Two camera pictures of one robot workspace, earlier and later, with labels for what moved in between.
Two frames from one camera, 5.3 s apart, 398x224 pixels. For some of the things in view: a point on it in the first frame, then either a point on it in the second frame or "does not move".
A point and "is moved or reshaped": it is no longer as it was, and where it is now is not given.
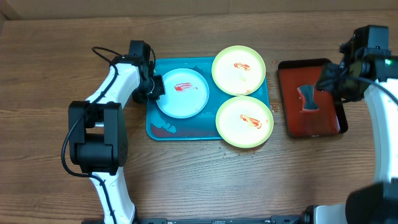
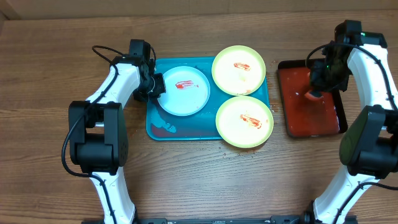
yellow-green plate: [244, 122] does not move
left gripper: [160, 90] does not move
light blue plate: [186, 93] does not move
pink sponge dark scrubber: [310, 103] is moved or reshaped
